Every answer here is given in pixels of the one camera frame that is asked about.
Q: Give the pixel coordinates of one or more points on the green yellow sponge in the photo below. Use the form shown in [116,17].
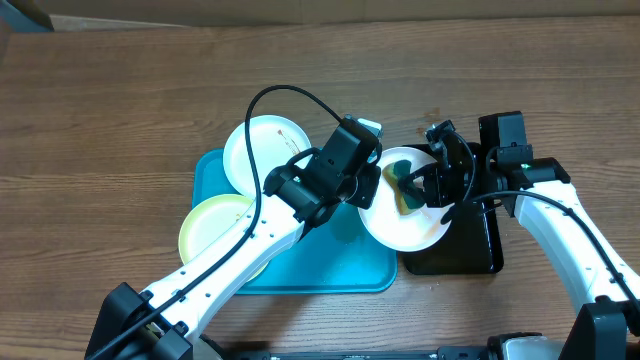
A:
[392,174]

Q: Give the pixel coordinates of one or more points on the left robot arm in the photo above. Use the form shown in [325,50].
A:
[167,319]

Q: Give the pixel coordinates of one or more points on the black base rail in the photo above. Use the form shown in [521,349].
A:
[442,353]

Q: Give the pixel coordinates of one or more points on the teal plastic tray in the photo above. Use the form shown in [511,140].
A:
[338,257]

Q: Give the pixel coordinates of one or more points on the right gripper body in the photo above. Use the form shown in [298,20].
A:
[452,189]

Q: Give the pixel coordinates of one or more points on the yellow plate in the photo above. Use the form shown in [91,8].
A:
[206,222]

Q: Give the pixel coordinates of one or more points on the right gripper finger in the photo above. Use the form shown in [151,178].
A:
[414,196]
[424,176]

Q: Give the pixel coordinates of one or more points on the black water tray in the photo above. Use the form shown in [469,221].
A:
[471,245]

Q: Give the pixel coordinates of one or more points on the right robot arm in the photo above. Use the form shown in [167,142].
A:
[502,171]

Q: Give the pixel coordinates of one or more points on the white plate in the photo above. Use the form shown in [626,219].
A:
[406,233]
[274,140]

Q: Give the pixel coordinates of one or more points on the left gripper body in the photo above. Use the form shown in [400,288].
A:
[360,190]

